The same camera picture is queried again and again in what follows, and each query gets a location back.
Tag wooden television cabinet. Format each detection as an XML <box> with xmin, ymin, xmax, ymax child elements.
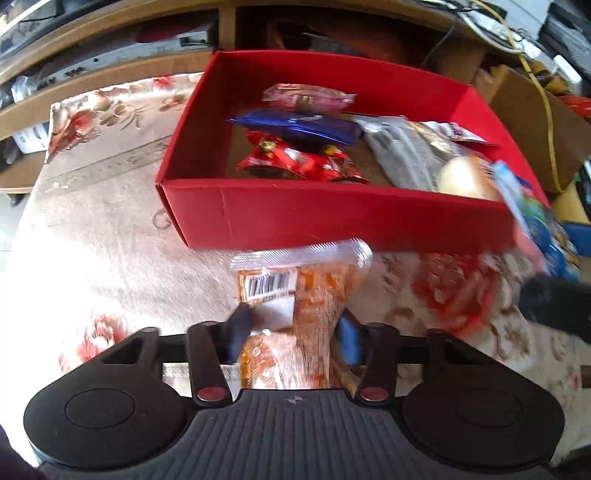
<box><xmin>0</xmin><ymin>0</ymin><xmax>490</xmax><ymax>195</ymax></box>

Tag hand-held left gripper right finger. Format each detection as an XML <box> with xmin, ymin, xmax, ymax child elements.
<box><xmin>336</xmin><ymin>311</ymin><xmax>485</xmax><ymax>408</ymax></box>

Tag silver set-top box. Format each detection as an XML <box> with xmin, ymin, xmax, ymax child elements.
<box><xmin>34</xmin><ymin>25</ymin><xmax>218</xmax><ymax>86</ymax></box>

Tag clear plastic bag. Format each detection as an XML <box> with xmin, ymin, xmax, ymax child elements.
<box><xmin>10</xmin><ymin>74</ymin><xmax>47</xmax><ymax>103</ymax></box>

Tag white carton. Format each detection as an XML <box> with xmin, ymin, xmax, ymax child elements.
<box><xmin>13</xmin><ymin>124</ymin><xmax>51</xmax><ymax>154</ymax></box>

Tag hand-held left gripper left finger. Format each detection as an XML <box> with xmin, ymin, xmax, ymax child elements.
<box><xmin>104</xmin><ymin>304</ymin><xmax>253</xmax><ymax>408</ymax></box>

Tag yellow cable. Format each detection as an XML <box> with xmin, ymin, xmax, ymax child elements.
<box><xmin>466</xmin><ymin>0</ymin><xmax>566</xmax><ymax>193</ymax></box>

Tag red snack packet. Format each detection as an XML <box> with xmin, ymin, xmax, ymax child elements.
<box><xmin>237</xmin><ymin>130</ymin><xmax>370</xmax><ymax>185</ymax></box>

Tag black cable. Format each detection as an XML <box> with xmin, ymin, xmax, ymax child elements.
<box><xmin>418</xmin><ymin>14</ymin><xmax>462</xmax><ymax>70</ymax></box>

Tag brown cardboard box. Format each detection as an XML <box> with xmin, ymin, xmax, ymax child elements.
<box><xmin>473</xmin><ymin>65</ymin><xmax>578</xmax><ymax>192</ymax></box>

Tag orange bread packet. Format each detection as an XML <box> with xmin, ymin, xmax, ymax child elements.
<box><xmin>229</xmin><ymin>237</ymin><xmax>374</xmax><ymax>391</ymax></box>

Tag small red plastic bag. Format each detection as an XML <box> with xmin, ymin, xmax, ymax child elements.
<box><xmin>556</xmin><ymin>95</ymin><xmax>591</xmax><ymax>118</ymax></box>

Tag television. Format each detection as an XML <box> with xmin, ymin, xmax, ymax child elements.
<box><xmin>0</xmin><ymin>0</ymin><xmax>70</xmax><ymax>51</ymax></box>

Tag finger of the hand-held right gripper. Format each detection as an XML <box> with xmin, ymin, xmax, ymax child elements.
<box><xmin>518</xmin><ymin>274</ymin><xmax>591</xmax><ymax>344</ymax></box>

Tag red cardboard box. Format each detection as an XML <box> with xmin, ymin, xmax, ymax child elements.
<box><xmin>154</xmin><ymin>50</ymin><xmax>550</xmax><ymax>254</ymax></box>

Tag white pouch black characters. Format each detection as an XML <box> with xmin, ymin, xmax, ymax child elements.
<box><xmin>422</xmin><ymin>120</ymin><xmax>498</xmax><ymax>147</ymax></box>

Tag pink snack packet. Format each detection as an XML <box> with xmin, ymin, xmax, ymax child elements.
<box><xmin>262</xmin><ymin>83</ymin><xmax>358</xmax><ymax>112</ymax></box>

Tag round bun packet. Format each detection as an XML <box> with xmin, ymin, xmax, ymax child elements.
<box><xmin>436</xmin><ymin>154</ymin><xmax>504</xmax><ymax>201</ymax></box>

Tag blue white snack packet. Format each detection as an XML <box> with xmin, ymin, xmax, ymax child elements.
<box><xmin>490</xmin><ymin>161</ymin><xmax>581</xmax><ymax>278</ymax></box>

